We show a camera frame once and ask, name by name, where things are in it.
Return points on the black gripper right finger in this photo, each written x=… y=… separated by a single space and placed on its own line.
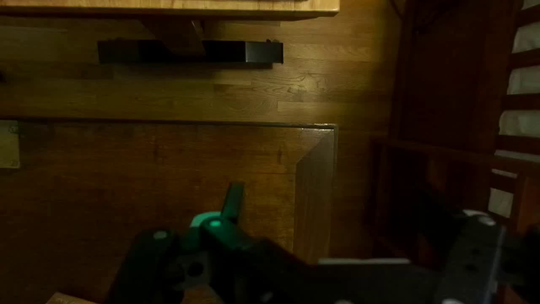
x=472 y=259

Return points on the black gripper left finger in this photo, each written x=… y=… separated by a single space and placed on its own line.
x=145 y=264

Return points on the dark wooden secretary desk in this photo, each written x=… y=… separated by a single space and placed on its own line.
x=140 y=186

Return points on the dark wooden slatted chair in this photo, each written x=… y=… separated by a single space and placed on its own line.
x=444 y=112

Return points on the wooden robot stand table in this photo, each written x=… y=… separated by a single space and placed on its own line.
x=169 y=7

